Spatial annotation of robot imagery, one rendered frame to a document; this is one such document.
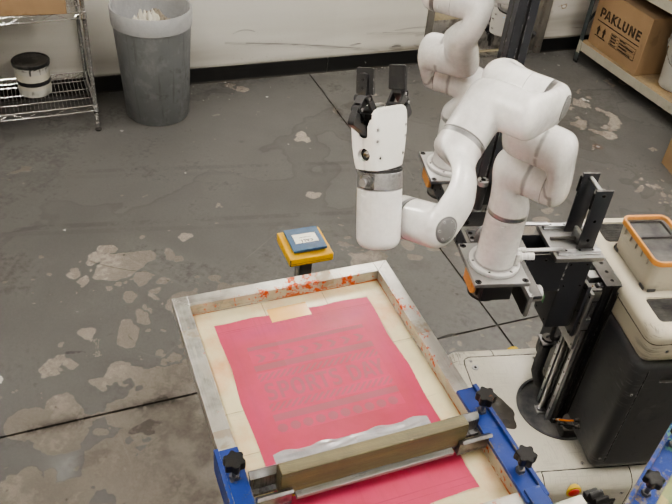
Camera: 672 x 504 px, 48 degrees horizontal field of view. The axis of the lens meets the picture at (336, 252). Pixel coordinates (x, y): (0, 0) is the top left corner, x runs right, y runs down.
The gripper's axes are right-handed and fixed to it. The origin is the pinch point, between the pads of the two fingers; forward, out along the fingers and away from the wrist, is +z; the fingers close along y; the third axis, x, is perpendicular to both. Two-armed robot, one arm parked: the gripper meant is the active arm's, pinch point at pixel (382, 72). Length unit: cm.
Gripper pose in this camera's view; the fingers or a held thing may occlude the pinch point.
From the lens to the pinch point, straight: 121.8
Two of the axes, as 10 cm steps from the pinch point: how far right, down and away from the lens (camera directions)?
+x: 8.1, 1.9, -5.6
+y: 5.9, -2.4, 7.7
